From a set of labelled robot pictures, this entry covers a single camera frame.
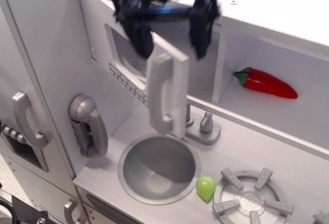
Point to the grey oven door handle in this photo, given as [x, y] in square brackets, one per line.
[69, 208]

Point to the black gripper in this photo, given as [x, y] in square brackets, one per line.
[202, 14]

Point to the grey toy telephone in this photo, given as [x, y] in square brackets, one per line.
[88, 127]

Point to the white microwave door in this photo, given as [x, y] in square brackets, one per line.
[159, 82]

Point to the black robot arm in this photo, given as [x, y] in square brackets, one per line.
[135, 16]

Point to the green toy pear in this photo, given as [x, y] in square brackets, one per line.
[205, 187]

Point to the red toy chili pepper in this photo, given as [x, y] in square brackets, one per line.
[261, 81]

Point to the grey toy stove burner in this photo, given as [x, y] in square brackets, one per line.
[249, 197]

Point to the grey fridge door handle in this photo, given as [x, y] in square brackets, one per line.
[21, 103]

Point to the round metal sink bowl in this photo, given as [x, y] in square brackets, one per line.
[159, 170]

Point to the grey toy faucet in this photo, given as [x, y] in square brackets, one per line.
[202, 129]

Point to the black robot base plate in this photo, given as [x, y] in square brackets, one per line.
[14, 210]

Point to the white toy kitchen cabinet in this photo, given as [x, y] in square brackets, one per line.
[46, 53]

